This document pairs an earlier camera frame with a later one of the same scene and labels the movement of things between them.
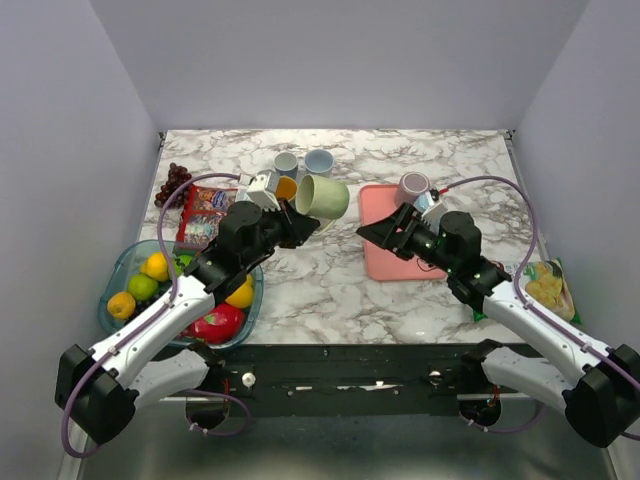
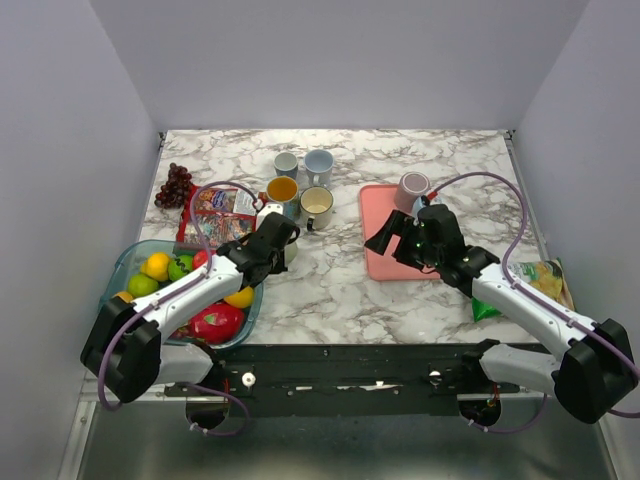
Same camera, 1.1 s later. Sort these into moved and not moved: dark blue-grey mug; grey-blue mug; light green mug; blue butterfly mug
Moved: light green mug
Not moved: dark blue-grey mug; blue butterfly mug; grey-blue mug
